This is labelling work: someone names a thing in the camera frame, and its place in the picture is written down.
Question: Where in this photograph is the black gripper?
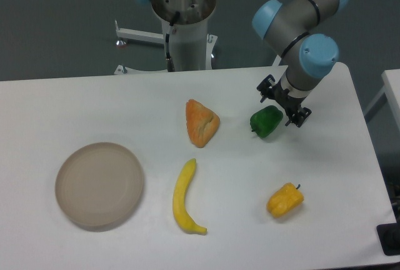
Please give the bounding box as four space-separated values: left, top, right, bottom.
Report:
256 74 312 128

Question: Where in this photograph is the green bell pepper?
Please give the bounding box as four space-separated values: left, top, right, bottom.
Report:
249 105 283 139

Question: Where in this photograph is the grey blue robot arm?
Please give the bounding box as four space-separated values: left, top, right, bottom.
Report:
138 0 349 126

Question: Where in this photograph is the yellow bell pepper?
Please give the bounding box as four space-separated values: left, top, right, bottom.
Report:
266 182 304 218

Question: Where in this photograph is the orange bread piece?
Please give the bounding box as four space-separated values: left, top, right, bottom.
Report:
186 99 220 148

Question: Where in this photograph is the white side table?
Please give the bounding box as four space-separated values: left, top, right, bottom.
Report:
363 69 400 127

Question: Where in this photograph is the yellow banana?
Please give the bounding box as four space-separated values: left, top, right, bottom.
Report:
172 158 208 235

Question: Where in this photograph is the black device at edge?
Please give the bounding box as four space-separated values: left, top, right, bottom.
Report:
376 222 399 256

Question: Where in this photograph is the beige round plate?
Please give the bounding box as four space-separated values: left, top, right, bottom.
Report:
54 142 144 231

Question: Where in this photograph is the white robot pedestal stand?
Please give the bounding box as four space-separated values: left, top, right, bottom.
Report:
115 0 218 72

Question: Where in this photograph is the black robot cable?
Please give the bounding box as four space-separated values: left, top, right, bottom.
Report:
164 10 181 73

